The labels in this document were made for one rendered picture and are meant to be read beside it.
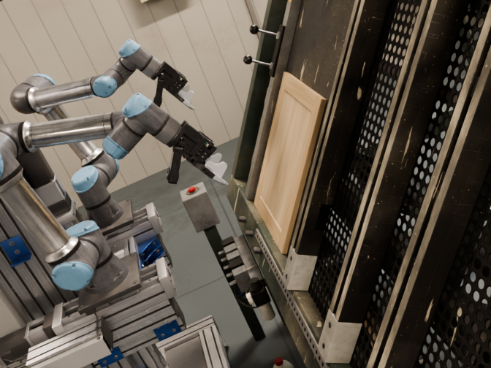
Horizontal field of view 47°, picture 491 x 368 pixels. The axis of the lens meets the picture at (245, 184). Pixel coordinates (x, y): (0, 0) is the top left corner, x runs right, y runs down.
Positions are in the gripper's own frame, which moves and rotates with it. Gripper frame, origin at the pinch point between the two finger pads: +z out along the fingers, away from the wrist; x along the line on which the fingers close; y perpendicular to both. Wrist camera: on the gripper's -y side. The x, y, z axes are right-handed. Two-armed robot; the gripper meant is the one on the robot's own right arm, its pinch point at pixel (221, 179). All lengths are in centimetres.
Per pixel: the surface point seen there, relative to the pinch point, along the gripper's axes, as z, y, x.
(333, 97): 7.0, 39.3, -6.0
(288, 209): 34.4, 2.3, 18.9
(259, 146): 29, 9, 62
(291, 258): 32.3, -5.3, -7.3
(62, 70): -30, -76, 367
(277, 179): 33, 6, 37
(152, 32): 10, 0, 367
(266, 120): 23, 19, 62
